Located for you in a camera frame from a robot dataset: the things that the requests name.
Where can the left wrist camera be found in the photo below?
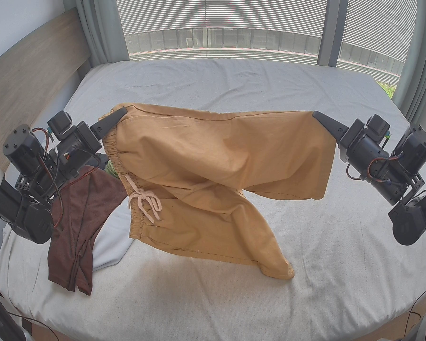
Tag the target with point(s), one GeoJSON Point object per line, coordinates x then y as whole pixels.
{"type": "Point", "coordinates": [60, 123]}

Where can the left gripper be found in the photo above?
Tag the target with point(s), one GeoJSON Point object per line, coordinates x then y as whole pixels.
{"type": "Point", "coordinates": [81, 140]}

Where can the window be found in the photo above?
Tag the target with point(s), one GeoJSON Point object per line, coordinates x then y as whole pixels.
{"type": "Point", "coordinates": [332, 20]}

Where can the pale grey garment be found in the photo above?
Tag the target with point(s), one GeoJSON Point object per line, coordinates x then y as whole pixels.
{"type": "Point", "coordinates": [110, 243]}

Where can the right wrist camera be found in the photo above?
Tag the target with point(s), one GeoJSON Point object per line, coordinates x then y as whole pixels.
{"type": "Point", "coordinates": [376, 126]}

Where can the tan shorts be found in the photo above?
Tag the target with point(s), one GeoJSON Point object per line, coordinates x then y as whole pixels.
{"type": "Point", "coordinates": [216, 155]}

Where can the green garment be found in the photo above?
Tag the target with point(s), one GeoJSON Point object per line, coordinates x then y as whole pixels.
{"type": "Point", "coordinates": [110, 169]}

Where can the bed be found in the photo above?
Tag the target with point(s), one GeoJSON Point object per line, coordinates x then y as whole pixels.
{"type": "Point", "coordinates": [234, 83]}

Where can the grey-green curtain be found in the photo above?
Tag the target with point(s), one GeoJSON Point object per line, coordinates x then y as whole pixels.
{"type": "Point", "coordinates": [422, 66]}
{"type": "Point", "coordinates": [99, 23]}

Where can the brown garment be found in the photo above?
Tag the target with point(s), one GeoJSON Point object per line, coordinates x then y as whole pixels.
{"type": "Point", "coordinates": [78, 226]}

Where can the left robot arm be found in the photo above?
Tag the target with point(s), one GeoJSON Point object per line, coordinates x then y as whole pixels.
{"type": "Point", "coordinates": [25, 218]}

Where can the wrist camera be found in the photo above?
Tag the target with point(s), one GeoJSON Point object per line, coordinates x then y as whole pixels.
{"type": "Point", "coordinates": [60, 123]}
{"type": "Point", "coordinates": [376, 126]}

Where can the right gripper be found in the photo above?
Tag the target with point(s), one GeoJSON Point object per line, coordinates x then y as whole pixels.
{"type": "Point", "coordinates": [358, 147]}

